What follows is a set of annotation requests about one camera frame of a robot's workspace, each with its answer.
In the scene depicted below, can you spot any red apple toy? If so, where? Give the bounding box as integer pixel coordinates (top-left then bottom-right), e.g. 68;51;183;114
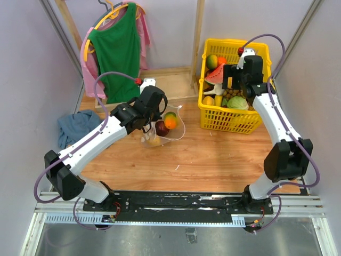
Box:
155;121;169;137

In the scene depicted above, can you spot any clear polka dot zip bag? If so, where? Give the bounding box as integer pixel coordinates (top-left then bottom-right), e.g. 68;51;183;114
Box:
141;105;186;148

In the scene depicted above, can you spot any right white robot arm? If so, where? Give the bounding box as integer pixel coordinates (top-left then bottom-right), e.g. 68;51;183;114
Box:
223;53;313;213

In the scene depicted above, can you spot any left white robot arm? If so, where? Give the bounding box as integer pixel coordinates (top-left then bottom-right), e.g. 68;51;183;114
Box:
44;85;168;211

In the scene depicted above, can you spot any green tank top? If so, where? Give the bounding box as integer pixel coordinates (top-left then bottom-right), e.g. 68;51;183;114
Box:
88;3;141;104

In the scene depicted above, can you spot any green cabbage toy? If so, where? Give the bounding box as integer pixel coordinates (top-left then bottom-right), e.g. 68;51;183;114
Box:
227;96;249;110

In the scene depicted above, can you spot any white garlic toy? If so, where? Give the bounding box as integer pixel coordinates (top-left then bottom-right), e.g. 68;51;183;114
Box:
203;84;225;96

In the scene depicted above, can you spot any orange tangerine toy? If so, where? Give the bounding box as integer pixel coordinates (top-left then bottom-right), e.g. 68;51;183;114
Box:
217;57;228;67

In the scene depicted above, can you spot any watermelon slice toy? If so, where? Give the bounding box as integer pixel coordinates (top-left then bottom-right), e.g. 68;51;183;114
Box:
204;63;226;85

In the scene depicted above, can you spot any yellow banana toy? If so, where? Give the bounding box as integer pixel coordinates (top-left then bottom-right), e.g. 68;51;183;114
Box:
215;95;224;107

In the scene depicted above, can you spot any green orange mango toy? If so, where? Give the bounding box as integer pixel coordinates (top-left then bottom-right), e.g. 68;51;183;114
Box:
206;54;218;70

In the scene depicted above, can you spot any yellow plastic basket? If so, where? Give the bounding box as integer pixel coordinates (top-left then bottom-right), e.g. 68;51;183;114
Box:
198;38;262;134

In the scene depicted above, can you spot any wooden clothes rack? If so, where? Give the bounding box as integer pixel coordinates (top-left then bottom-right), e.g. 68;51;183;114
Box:
55;1;205;104

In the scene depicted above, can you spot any pink shirt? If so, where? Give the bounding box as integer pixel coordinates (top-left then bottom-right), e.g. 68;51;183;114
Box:
80;9;151;99

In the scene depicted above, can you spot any blue crumpled cloth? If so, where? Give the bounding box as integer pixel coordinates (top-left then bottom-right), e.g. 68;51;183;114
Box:
57;109;102;149

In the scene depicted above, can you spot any yellow clothes hanger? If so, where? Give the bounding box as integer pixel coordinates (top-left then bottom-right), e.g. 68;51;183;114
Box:
81;1;146;62

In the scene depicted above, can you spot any grey clothes hanger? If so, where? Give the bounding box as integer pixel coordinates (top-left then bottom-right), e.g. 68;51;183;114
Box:
98;0;123;11

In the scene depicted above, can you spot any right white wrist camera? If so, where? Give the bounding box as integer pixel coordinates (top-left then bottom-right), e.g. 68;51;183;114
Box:
237;47;256;58

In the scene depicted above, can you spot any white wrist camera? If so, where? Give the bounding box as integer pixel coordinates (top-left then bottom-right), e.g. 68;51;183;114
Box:
237;47;256;58
135;78;156;96

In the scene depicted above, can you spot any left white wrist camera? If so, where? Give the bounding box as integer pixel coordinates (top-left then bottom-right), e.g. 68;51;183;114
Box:
135;78;156;96

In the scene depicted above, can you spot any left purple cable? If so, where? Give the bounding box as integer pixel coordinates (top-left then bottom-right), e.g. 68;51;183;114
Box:
34;71;141;230

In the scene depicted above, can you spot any purple cable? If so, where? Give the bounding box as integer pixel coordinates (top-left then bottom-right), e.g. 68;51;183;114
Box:
239;33;321;235
34;71;141;230

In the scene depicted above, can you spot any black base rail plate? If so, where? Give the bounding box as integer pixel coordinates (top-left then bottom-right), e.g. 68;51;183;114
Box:
83;190;274;223

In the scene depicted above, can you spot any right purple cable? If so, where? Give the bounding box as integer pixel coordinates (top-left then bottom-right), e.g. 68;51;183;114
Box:
239;33;321;235

